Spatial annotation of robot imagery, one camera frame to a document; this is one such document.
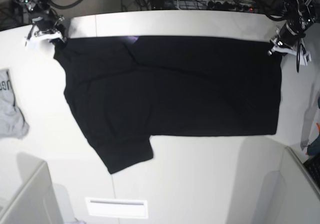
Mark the white partition panel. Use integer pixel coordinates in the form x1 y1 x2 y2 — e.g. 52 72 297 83
0 161 64 224
278 147 320 224

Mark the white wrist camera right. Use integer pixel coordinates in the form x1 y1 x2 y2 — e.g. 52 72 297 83
24 36 38 50

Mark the white partition panel left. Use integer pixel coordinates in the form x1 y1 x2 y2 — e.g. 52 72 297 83
0 161 64 224

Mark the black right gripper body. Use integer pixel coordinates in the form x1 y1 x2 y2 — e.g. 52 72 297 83
27 16 67 44

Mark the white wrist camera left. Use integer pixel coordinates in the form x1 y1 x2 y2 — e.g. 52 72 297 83
298 39 312 66

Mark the grey strap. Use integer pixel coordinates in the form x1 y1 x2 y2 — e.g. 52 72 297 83
300 84 318 152

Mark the black T-shirt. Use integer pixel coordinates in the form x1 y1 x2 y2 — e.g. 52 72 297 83
53 36 282 174

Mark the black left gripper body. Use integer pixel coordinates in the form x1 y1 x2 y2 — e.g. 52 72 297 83
267 20 306 56

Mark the grey printed T-shirt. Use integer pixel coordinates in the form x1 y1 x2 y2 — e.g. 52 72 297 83
0 69 29 139

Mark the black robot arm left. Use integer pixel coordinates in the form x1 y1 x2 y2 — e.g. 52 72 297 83
264 0 320 55

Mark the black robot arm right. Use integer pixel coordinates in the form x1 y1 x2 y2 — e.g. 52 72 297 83
16 0 67 46

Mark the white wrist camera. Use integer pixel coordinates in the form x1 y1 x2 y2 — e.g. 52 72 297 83
298 39 312 66
24 36 38 50

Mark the black power strip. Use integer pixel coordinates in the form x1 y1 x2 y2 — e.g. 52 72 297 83
206 1 254 12

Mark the white partition panel right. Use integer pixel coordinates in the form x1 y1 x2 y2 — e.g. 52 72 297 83
278 147 320 224

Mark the black keyboard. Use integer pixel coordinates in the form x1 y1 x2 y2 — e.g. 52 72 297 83
303 156 320 187

